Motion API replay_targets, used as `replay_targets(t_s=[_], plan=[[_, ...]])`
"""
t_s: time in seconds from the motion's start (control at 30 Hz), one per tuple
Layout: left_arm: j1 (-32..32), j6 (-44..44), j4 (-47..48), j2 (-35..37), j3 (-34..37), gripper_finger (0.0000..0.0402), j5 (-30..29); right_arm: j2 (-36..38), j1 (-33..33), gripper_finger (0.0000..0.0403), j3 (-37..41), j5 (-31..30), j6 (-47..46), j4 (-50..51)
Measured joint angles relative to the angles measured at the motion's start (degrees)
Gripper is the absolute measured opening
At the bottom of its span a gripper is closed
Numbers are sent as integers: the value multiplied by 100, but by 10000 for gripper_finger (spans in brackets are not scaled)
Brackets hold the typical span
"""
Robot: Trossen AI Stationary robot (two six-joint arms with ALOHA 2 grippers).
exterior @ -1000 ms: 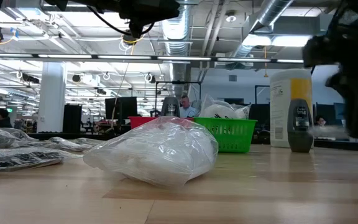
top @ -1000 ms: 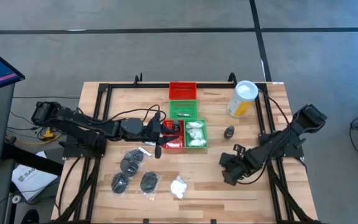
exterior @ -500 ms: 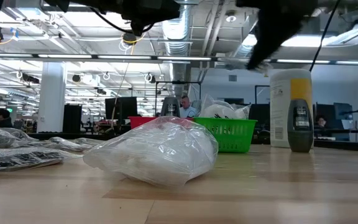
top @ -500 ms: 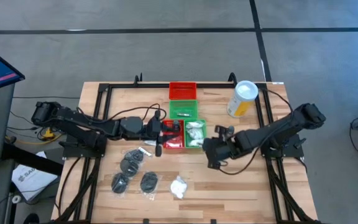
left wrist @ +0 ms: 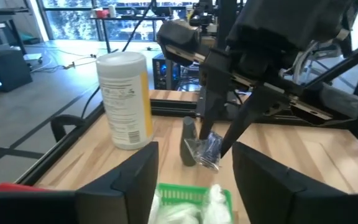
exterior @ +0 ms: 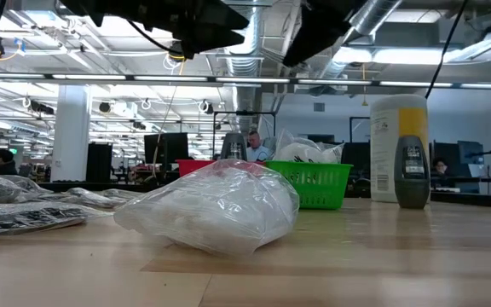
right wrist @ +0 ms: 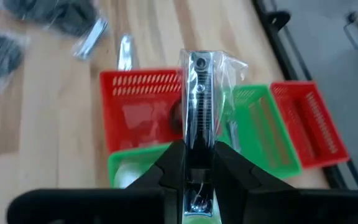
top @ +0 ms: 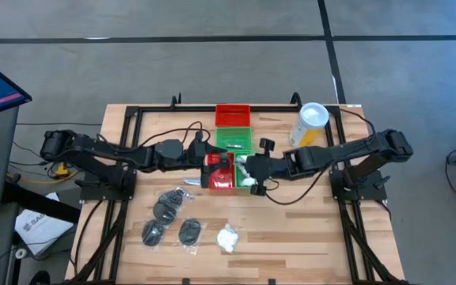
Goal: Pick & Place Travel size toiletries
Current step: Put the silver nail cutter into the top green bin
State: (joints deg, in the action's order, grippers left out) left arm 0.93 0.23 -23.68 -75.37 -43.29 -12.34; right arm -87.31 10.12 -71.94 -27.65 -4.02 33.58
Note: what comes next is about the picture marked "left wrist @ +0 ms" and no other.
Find black box blue lights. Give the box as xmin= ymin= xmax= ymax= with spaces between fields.
xmin=0 ymin=46 xmax=33 ymax=93

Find small silver packet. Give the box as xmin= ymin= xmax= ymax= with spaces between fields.
xmin=183 ymin=130 xmax=224 ymax=171

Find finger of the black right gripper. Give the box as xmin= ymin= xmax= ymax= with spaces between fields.
xmin=221 ymin=85 xmax=288 ymax=158
xmin=199 ymin=62 xmax=228 ymax=140

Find black table clamp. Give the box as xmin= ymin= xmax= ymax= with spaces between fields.
xmin=50 ymin=114 xmax=87 ymax=143

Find black computer tower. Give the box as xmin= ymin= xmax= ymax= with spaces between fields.
xmin=152 ymin=52 xmax=181 ymax=91

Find white cotton balls bag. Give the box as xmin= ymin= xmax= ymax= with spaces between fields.
xmin=201 ymin=183 xmax=233 ymax=224
xmin=147 ymin=191 xmax=202 ymax=224

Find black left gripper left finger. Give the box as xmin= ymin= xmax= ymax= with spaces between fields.
xmin=75 ymin=141 xmax=160 ymax=224

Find white yellow wipes canister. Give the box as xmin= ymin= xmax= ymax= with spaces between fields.
xmin=95 ymin=51 xmax=154 ymax=151

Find red plastic basket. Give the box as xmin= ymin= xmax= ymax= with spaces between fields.
xmin=0 ymin=182 xmax=52 ymax=192

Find green plastic basket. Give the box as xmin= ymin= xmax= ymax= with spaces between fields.
xmin=155 ymin=182 xmax=234 ymax=224

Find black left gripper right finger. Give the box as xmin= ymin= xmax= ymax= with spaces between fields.
xmin=232 ymin=141 xmax=347 ymax=224

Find small black bagged part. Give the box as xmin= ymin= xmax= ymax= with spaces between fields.
xmin=180 ymin=116 xmax=198 ymax=167

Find black hanging cable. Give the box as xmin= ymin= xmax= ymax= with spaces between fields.
xmin=81 ymin=0 xmax=155 ymax=119

